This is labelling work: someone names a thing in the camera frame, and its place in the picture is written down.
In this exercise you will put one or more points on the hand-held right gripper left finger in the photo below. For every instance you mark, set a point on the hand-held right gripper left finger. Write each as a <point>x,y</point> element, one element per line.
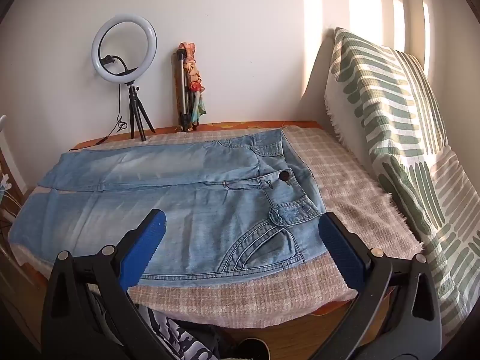
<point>144,245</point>

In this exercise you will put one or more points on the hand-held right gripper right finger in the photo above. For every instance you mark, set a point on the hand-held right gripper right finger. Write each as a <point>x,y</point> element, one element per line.
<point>339,247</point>

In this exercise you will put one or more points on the light blue denim pants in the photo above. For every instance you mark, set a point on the light blue denim pants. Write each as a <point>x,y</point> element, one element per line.
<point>168,198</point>

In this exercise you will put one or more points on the pink checked blanket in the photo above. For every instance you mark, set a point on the pink checked blanket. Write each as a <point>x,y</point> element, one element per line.
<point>337,202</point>

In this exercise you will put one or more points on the black and white patterned clothing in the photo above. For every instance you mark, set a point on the black and white patterned clothing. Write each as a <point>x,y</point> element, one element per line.
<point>176,339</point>

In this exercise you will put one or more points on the green striped cushion cover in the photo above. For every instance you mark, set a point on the green striped cushion cover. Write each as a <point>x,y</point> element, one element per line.
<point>408,150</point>

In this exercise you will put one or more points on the black small tripod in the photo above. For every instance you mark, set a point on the black small tripod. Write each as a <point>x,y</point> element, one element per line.
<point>137,110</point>

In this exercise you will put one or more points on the folded silver tripod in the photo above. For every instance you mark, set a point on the folded silver tripod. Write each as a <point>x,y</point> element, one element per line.
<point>183,90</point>

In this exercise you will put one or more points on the folded tripod with colourful cloth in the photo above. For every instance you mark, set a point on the folded tripod with colourful cloth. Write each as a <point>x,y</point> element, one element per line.
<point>194,78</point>

